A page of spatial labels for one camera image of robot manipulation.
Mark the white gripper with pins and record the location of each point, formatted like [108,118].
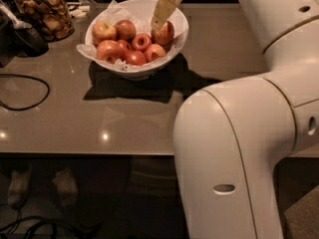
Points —
[162,10]

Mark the yellow-red apple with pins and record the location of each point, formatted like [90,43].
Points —
[164,35]

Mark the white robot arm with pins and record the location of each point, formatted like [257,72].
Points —
[228,137]

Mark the white bowl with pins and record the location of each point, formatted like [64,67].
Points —
[133,7]

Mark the red apple hidden underneath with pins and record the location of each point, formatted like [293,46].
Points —
[141,42]

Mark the red apple back middle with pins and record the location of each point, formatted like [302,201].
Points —
[126,29]

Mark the red apple front right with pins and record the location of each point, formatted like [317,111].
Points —
[153,52]

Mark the small red apple centre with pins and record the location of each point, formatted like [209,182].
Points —
[125,45]

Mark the red apple front middle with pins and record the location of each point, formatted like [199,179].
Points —
[136,58]

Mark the red apple back left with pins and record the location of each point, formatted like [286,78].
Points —
[102,31]

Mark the red apple front left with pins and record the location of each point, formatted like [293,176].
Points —
[109,51]

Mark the white tissue paper liner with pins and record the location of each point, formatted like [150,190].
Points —
[113,14]

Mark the small white items behind jar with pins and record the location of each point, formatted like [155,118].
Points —
[79,11]

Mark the glass jar of dried chips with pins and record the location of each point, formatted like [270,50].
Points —
[50,17]

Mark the black appliance with scoop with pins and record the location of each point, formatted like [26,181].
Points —
[27,41]

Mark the right white shoe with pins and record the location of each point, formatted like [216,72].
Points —
[66,187]

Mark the white shoe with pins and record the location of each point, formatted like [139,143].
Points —
[18,190]
[66,187]

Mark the left white shoe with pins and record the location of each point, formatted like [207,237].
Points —
[18,190]

